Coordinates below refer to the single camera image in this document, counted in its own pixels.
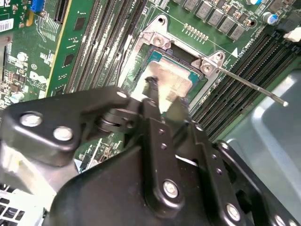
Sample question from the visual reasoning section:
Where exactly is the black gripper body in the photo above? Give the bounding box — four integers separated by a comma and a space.
48, 145, 226, 226

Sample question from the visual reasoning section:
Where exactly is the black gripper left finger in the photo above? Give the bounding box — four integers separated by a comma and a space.
0, 76, 186, 214

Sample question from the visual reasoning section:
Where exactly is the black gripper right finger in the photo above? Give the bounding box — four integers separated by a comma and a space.
169, 96, 301, 226

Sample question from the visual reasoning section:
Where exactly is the metal locking lever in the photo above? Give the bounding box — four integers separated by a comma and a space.
215, 66, 289, 107

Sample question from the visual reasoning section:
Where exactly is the silver CPU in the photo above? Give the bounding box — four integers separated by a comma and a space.
140, 50, 199, 113

